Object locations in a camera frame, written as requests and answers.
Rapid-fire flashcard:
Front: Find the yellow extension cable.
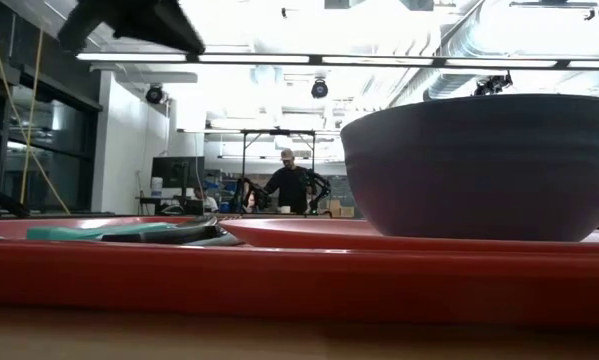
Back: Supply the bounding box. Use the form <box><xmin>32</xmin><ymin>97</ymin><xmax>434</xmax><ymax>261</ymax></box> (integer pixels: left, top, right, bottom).
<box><xmin>0</xmin><ymin>0</ymin><xmax>72</xmax><ymax>215</ymax></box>

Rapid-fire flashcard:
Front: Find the cardboard box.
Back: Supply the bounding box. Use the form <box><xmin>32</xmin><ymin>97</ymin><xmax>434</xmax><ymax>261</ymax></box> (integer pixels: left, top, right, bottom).
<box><xmin>328</xmin><ymin>198</ymin><xmax>356</xmax><ymax>219</ymax></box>

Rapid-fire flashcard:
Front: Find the blue bowl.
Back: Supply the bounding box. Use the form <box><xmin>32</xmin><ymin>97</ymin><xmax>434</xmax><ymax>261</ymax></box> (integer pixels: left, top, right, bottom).
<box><xmin>339</xmin><ymin>93</ymin><xmax>599</xmax><ymax>243</ymax></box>

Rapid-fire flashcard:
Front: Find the black monitor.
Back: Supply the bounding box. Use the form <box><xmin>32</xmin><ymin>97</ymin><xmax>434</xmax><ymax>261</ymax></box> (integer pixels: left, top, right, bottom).
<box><xmin>151</xmin><ymin>156</ymin><xmax>206</xmax><ymax>191</ymax></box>

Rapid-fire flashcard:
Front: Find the silver spoon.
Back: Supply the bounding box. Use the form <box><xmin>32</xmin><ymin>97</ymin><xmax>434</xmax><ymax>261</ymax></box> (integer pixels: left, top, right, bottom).
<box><xmin>171</xmin><ymin>215</ymin><xmax>221</xmax><ymax>232</ymax></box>

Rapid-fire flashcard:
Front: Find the seated person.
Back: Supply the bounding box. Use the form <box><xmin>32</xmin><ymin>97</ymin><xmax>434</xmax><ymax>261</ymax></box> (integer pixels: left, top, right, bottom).
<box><xmin>193</xmin><ymin>185</ymin><xmax>220</xmax><ymax>214</ymax></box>

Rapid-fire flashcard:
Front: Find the black spotlight cluster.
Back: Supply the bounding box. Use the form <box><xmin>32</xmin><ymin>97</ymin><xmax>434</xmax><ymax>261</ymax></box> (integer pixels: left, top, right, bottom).
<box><xmin>473</xmin><ymin>71</ymin><xmax>513</xmax><ymax>97</ymax></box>

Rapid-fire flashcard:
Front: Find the pink round plate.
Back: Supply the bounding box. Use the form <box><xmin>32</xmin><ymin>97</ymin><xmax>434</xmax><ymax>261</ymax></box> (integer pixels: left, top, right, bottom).
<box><xmin>219</xmin><ymin>218</ymin><xmax>599</xmax><ymax>254</ymax></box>

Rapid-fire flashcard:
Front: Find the standing person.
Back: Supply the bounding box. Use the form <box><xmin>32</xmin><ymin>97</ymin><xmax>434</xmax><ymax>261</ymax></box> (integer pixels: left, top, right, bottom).
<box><xmin>264</xmin><ymin>147</ymin><xmax>313</xmax><ymax>215</ymax></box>

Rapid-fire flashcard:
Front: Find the red plastic tray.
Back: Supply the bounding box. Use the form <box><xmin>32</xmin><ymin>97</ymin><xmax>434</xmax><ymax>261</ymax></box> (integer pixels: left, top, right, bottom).
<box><xmin>0</xmin><ymin>214</ymin><xmax>599</xmax><ymax>329</ymax></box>

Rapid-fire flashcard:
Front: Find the black ceiling spotlight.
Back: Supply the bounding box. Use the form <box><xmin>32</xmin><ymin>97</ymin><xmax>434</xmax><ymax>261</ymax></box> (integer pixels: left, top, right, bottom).
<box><xmin>145</xmin><ymin>83</ymin><xmax>166</xmax><ymax>106</ymax></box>
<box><xmin>310</xmin><ymin>78</ymin><xmax>330</xmax><ymax>100</ymax></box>

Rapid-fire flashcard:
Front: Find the teal cloth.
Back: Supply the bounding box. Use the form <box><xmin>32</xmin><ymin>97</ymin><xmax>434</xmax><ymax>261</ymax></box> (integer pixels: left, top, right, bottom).
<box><xmin>0</xmin><ymin>222</ymin><xmax>178</xmax><ymax>242</ymax></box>

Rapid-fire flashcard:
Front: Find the long ceiling light bar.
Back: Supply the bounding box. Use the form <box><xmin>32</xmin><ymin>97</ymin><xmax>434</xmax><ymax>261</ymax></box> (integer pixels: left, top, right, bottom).
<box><xmin>73</xmin><ymin>51</ymin><xmax>599</xmax><ymax>71</ymax></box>

